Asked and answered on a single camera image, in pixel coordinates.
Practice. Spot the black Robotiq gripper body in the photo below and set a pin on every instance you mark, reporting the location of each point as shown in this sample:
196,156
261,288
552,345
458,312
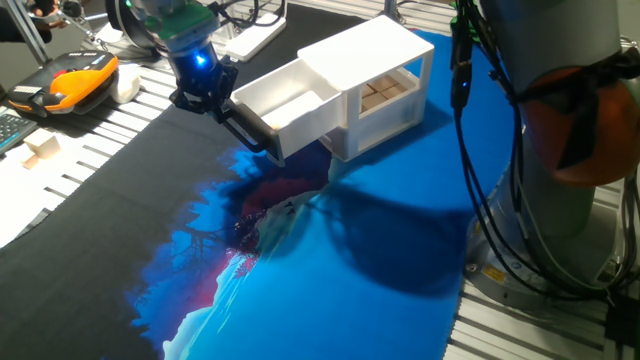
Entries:
195,75

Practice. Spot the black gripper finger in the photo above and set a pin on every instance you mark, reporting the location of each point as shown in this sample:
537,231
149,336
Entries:
229,77
192,105

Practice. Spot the black silver handheld device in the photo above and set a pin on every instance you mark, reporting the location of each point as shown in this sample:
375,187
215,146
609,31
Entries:
71,9

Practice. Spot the person's dark sleeved forearm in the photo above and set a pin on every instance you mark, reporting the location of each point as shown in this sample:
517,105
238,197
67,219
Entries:
17,31

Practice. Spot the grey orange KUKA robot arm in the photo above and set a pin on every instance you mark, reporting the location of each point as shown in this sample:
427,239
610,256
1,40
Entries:
550,40

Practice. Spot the person's hand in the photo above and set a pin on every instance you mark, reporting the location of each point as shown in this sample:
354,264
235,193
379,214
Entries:
44,12

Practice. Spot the white power strip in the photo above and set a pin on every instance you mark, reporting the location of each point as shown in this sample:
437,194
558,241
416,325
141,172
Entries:
255,40

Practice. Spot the tiny wooden cube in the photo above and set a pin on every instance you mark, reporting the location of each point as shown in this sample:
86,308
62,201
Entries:
274,124

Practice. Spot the white plastic object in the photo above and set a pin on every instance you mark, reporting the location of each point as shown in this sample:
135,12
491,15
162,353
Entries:
125,85

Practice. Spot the black round spool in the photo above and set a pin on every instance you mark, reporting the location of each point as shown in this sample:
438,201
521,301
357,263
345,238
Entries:
117,20

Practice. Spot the orange black teach pendant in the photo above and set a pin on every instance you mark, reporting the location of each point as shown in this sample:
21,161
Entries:
75,82

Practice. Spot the brown wooden cube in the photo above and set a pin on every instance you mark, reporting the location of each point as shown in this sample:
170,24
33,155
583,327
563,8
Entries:
374,102
382,82
396,91

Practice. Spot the large pale wooden block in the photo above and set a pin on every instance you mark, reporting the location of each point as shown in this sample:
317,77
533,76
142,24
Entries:
42,145

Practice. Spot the small pale wooden block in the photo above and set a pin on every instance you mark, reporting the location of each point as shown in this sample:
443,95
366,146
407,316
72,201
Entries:
30,161

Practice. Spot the white paper sheet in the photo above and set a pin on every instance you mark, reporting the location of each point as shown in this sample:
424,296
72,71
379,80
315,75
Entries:
20,200

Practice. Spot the blue landscape printed mat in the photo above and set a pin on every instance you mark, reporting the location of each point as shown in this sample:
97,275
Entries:
350,275

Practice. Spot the black connector box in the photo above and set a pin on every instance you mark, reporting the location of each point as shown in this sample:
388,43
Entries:
622,320

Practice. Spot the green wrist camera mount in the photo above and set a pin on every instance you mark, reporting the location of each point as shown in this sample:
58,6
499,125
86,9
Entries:
185,22

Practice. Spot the white cabinet frame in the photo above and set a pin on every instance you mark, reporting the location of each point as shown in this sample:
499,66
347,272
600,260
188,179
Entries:
365,50

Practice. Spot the aluminium frame post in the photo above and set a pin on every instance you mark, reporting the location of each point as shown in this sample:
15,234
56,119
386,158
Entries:
27,35
392,10

